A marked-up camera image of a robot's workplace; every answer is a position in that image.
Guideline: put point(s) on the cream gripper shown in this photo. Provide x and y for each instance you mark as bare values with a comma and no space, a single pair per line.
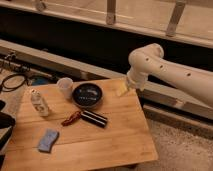
122,88

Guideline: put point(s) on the dark ceramic bowl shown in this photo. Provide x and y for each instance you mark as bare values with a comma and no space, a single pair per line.
87,95

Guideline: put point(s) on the white ceramic cup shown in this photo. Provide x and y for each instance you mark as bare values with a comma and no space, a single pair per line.
65,86

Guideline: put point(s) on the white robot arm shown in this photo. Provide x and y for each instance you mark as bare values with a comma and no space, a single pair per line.
149,60

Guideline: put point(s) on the wooden cutting board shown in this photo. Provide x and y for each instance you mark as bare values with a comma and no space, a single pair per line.
81,146

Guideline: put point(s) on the blue object behind board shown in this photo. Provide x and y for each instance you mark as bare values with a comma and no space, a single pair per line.
39,81

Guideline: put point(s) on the white plastic bottle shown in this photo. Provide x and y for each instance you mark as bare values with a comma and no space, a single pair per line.
39,103

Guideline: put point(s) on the blue sponge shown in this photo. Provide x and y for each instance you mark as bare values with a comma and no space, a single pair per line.
47,141

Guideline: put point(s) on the black object at left edge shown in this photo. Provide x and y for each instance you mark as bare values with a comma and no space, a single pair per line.
7,122

